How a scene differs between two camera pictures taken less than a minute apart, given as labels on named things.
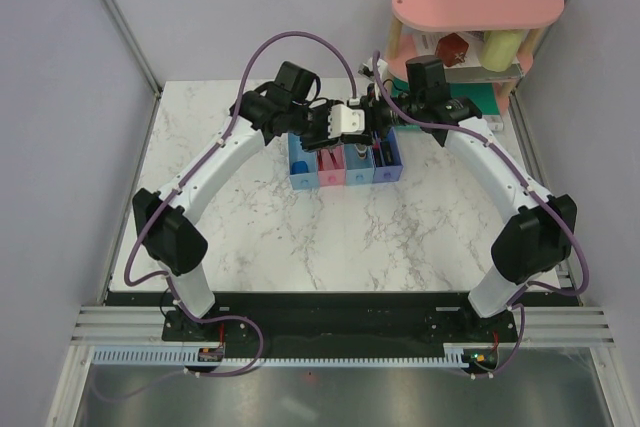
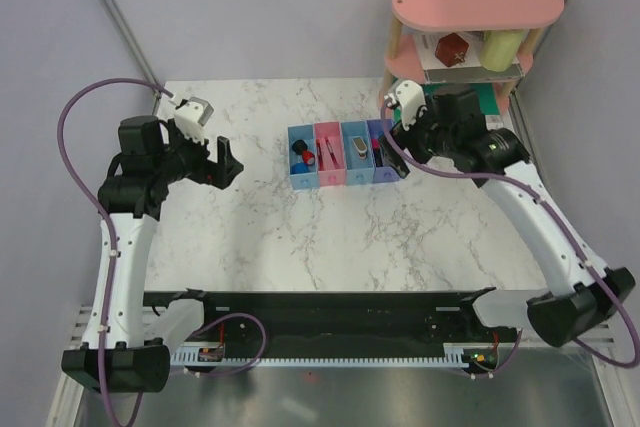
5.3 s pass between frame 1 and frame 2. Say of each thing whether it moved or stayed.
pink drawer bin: stayed
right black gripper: moved
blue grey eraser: stayed
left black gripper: moved
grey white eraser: stayed
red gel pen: stayed
